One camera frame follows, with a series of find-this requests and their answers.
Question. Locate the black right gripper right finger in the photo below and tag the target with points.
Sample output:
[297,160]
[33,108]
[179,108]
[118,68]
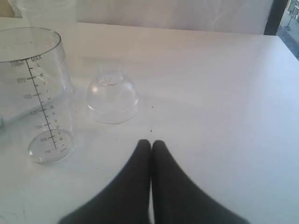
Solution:
[178,200]

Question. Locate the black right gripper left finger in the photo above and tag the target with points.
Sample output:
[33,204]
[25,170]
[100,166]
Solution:
[125,200]

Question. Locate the clear dome shaker lid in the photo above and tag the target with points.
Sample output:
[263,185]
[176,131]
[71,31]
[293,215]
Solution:
[111,97]

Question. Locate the clear plastic measuring cup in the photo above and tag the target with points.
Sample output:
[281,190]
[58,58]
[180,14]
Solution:
[35,93]

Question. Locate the translucent plastic container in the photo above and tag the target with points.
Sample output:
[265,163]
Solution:
[51,14]

